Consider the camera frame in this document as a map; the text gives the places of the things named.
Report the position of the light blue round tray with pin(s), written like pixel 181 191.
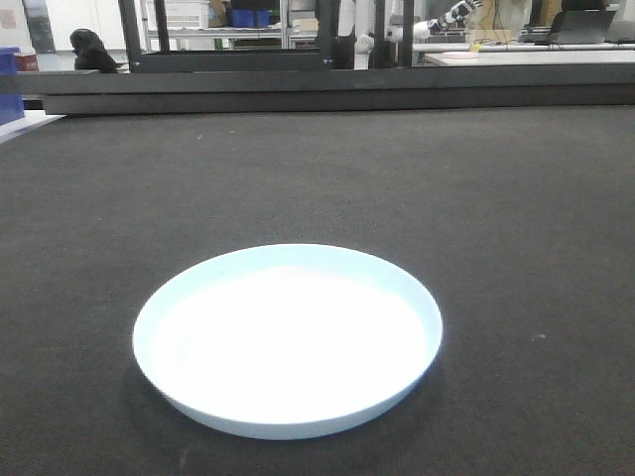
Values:
pixel 288 341

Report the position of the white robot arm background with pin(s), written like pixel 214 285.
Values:
pixel 422 30

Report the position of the blue bins on background shelf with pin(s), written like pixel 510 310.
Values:
pixel 251 19

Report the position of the laptop on background desk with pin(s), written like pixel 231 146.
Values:
pixel 574 28

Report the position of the blue bin at left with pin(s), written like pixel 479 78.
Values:
pixel 12 105

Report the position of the black frame stand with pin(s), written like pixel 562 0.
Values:
pixel 197 36

